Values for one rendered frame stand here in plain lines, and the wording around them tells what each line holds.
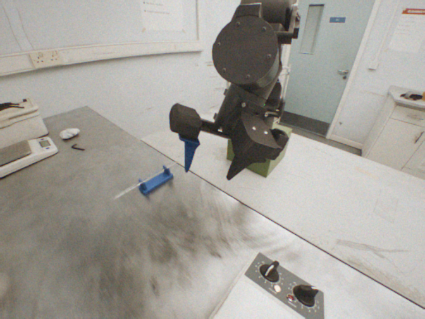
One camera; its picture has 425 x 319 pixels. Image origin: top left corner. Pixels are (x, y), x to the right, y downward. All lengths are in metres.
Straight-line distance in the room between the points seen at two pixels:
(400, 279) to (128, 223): 0.57
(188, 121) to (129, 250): 0.29
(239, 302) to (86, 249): 0.32
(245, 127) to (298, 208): 0.31
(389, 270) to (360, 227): 0.10
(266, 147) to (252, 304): 0.19
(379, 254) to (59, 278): 0.64
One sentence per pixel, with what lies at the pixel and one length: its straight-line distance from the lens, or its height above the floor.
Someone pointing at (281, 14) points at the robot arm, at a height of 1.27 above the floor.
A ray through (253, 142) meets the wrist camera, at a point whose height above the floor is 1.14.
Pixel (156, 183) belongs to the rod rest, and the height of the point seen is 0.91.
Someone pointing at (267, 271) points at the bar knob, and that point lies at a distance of 0.29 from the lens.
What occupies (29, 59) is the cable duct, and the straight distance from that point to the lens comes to 1.38.
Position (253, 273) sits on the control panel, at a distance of 0.29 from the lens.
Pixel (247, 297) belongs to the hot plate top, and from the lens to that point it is 0.25.
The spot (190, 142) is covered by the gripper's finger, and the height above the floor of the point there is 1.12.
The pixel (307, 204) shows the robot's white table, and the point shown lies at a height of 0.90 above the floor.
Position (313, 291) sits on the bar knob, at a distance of 0.31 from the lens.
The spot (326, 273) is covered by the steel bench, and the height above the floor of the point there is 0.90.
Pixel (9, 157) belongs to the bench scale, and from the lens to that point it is 0.88.
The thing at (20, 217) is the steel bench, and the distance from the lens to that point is 0.63.
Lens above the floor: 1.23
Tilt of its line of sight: 36 degrees down
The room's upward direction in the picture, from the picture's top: straight up
